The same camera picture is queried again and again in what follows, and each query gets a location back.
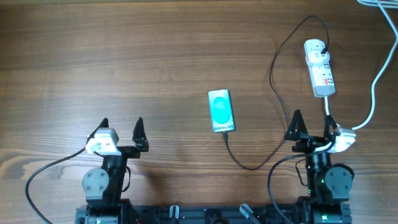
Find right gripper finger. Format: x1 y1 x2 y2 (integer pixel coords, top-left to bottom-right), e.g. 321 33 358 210
323 114 337 139
284 110 308 140

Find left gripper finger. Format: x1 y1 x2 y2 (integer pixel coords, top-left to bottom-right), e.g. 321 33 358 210
87 118 109 139
132 117 149 152

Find black charger cable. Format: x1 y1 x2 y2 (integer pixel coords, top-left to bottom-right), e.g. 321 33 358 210
221 14 330 171

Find blue Galaxy smartphone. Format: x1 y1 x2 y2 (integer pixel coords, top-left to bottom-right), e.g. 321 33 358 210
208 89 235 133

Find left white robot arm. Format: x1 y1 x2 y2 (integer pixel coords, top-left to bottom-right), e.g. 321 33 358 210
75 118 149 224

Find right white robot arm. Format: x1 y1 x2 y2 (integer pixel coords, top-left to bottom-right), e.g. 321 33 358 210
284 110 354 224

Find white charger plug adapter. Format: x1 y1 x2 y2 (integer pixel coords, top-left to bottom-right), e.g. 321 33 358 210
305 49 330 67

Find white power strip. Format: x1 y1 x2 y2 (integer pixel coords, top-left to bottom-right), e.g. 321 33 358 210
304 39 336 98

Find white power strip cord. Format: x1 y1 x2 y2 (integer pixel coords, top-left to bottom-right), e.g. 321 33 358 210
324 0 398 131

